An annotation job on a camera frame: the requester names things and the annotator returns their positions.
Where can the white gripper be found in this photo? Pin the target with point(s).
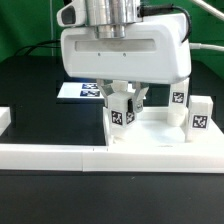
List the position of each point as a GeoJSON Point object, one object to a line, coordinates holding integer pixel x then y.
{"type": "Point", "coordinates": [152, 51]}

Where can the white square table top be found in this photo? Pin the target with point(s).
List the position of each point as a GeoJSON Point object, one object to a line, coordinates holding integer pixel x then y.
{"type": "Point", "coordinates": [151, 128]}

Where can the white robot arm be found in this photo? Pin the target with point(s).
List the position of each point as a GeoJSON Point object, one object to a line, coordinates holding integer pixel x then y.
{"type": "Point", "coordinates": [108, 18]}

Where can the white U-shaped fence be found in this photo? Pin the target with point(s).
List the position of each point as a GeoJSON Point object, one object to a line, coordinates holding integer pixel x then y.
{"type": "Point", "coordinates": [190, 158]}

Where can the white marker base plate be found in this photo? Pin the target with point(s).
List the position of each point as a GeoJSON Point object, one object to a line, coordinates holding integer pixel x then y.
{"type": "Point", "coordinates": [76, 90]}

